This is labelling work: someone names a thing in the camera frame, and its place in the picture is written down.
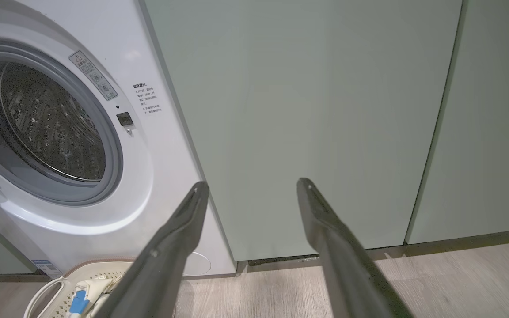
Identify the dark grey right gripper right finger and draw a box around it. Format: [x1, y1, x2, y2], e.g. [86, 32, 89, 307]
[296, 178, 414, 318]

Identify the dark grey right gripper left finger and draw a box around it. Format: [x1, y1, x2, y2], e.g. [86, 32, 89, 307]
[93, 180, 211, 318]

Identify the cream garment with blue trim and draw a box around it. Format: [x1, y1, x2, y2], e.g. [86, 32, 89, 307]
[68, 275, 125, 318]

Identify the white washing machine body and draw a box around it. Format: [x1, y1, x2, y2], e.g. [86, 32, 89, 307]
[0, 0, 237, 280]

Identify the cream perforated laundry basket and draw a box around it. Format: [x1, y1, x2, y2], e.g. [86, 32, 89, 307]
[24, 257, 138, 318]

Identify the grey rubber door gasket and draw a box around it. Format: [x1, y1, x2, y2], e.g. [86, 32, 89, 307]
[0, 40, 124, 207]

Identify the black door lock latch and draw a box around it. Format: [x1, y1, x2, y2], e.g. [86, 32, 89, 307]
[116, 112, 134, 135]

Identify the wide pale green cabinet door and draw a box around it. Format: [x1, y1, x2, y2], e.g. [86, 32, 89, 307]
[0, 225, 36, 274]

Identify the steel washing drum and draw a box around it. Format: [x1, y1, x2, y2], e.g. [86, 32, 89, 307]
[0, 62, 107, 182]

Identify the round filter cover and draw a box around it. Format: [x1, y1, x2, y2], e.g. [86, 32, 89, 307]
[184, 251, 212, 276]

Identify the black plinth under tall cabinet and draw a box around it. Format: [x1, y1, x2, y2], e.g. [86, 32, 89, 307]
[237, 226, 509, 267]

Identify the blue energy label sticker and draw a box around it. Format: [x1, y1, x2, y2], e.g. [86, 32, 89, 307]
[31, 258, 63, 279]

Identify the tall pale green cabinet panel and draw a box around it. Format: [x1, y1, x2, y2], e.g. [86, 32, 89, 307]
[140, 0, 463, 262]

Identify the printed text notice label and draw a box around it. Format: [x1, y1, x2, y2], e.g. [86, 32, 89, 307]
[132, 82, 163, 115]

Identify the narrow pale green cabinet panel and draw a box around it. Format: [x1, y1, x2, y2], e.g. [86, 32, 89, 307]
[406, 0, 509, 245]

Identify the triangle warning sticker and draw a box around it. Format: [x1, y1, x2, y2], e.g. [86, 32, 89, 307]
[68, 50, 118, 101]

